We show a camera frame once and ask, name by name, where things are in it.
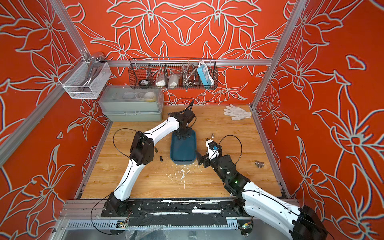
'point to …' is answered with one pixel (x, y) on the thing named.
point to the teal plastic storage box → (183, 151)
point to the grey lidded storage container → (132, 103)
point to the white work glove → (239, 113)
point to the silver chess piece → (212, 135)
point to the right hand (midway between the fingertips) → (200, 147)
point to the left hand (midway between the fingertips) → (187, 134)
